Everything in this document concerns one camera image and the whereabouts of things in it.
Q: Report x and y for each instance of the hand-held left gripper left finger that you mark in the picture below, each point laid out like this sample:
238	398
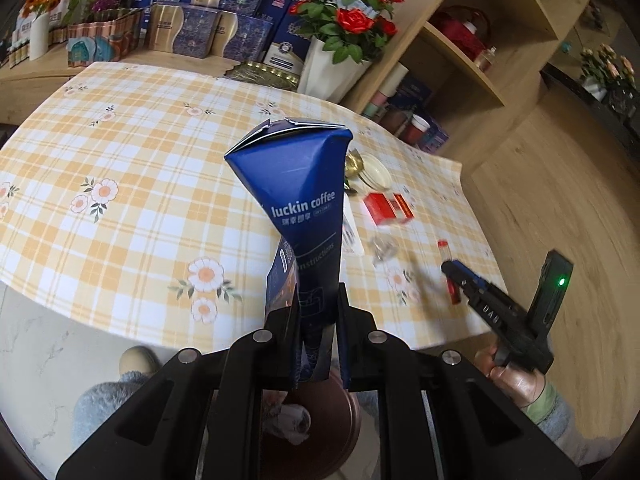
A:
282	350

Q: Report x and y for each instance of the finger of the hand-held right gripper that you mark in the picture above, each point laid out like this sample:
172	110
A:
472	282

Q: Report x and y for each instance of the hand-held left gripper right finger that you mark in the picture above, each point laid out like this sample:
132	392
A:
357	355

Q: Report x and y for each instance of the brown round bin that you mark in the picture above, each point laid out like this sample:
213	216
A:
340	425

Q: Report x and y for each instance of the red cigarette box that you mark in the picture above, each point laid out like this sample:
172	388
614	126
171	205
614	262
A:
385	207

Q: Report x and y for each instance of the blue paper bag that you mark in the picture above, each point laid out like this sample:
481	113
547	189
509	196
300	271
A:
305	185

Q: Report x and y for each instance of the gold foil wrapper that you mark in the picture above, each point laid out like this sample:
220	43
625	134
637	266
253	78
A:
354	162

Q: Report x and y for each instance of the person's right forearm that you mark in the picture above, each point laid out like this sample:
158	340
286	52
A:
550	415

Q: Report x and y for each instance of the person's right hand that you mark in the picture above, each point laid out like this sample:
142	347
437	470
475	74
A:
515	382

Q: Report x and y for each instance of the clear plastic wrapper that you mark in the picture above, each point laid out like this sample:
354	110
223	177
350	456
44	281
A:
382	250

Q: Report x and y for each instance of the white printed wrapper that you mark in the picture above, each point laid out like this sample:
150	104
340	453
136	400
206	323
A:
352	235

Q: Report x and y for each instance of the beige slipper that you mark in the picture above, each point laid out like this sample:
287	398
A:
140	360

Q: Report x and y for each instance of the white round lid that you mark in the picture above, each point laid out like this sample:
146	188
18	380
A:
376	172

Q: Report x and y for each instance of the small purple box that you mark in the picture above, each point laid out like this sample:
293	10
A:
435	137

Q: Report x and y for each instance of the red paper cup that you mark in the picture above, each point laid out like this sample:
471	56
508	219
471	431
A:
415	132

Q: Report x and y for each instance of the person's left leg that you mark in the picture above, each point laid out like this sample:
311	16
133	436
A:
115	405

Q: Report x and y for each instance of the brown glass cup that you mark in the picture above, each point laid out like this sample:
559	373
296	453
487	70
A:
395	120

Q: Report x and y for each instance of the dark blue illustrated box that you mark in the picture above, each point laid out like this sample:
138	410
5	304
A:
417	92

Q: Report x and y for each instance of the stack of pastel cups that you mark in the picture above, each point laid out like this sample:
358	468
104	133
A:
387	90

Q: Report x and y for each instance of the black countertop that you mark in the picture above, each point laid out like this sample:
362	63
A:
600	115

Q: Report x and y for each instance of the wooden shelf unit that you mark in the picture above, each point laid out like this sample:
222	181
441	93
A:
465	60

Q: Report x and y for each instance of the clear perfume bottle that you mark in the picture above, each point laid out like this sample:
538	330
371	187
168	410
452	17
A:
485	60

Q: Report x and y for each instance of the yellow plaid floral tablecloth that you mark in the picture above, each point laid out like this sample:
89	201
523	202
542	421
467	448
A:
150	160

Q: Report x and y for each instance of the red gift basket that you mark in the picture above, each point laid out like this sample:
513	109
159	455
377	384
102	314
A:
460	35

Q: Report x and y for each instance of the pink roses in pot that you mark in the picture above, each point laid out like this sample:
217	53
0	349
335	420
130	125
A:
602	62

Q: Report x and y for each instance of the gold leaf tray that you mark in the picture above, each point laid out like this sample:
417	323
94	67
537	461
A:
265	74

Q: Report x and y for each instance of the red roses in white pot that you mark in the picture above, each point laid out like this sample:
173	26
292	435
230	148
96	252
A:
350	20

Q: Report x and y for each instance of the white blue emblem box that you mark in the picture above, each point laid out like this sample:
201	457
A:
285	50

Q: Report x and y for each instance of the tall dark blue box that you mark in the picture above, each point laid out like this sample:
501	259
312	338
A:
277	5

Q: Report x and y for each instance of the corrugated decorated tin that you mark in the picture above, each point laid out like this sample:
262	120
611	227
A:
105	40

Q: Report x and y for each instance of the low wooden cabinet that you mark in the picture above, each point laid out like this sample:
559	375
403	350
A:
30	85

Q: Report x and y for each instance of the row of small brown bottles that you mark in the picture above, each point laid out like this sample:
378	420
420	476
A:
17	52

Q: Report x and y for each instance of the orange artificial flowers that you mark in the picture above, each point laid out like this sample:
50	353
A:
42	2

